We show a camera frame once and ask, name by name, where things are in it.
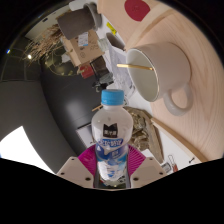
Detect light wooden slat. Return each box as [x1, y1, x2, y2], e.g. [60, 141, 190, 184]
[150, 116, 209, 163]

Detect long ceiling light strip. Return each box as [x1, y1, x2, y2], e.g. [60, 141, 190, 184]
[0, 125, 54, 174]

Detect gold stirring stick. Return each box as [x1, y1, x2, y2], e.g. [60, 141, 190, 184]
[116, 63, 155, 72]

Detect beige canvas table mat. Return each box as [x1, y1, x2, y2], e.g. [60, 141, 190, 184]
[96, 0, 224, 163]

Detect brown cardboard box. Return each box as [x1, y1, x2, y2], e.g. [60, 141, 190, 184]
[62, 29, 105, 68]

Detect grey pitcher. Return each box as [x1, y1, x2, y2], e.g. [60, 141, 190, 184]
[94, 74, 114, 92]

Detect clear blue-capped drink bottle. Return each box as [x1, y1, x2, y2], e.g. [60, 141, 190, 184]
[91, 89, 134, 183]

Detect grey plant saucer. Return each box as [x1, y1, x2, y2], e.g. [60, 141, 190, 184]
[83, 2, 102, 31]

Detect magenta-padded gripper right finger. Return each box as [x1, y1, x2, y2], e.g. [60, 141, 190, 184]
[125, 144, 168, 189]

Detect white ceramic mug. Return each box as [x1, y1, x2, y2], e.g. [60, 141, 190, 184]
[125, 42, 194, 117]

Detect yellow marker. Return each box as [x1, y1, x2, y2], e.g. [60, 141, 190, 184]
[106, 22, 118, 36]

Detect round ceiling spotlights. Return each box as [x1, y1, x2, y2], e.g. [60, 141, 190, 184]
[5, 48, 34, 61]

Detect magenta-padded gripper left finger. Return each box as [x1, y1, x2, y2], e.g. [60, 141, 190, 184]
[55, 145, 99, 189]

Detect black desk appliance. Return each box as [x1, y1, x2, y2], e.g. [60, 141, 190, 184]
[89, 55, 111, 81]

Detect red box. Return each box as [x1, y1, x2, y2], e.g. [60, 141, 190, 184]
[79, 63, 94, 79]

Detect flat round red coaster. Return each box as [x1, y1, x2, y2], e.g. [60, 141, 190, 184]
[124, 0, 152, 22]

